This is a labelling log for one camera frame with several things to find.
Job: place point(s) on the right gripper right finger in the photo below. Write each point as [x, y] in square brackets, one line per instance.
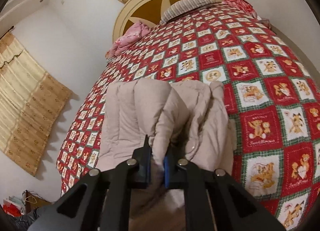
[213, 200]

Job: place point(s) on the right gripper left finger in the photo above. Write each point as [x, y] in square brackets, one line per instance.
[100, 200]

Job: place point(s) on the beige quilted puffer jacket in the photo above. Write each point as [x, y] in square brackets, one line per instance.
[189, 115]

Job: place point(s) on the red bag on floor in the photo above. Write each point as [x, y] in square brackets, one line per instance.
[13, 206]

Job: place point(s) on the red patchwork cartoon bedspread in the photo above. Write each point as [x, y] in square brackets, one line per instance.
[268, 92]

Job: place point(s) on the pink floral pillow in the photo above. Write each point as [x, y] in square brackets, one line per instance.
[136, 32]

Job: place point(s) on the grey striped pillow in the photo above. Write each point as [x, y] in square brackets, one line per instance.
[181, 7]

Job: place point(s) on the red crumpled cloth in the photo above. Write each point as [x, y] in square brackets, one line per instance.
[244, 6]

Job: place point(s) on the cream arched wooden headboard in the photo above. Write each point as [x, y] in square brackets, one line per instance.
[148, 12]

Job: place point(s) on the beige side wall curtain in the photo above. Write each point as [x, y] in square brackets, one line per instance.
[31, 101]

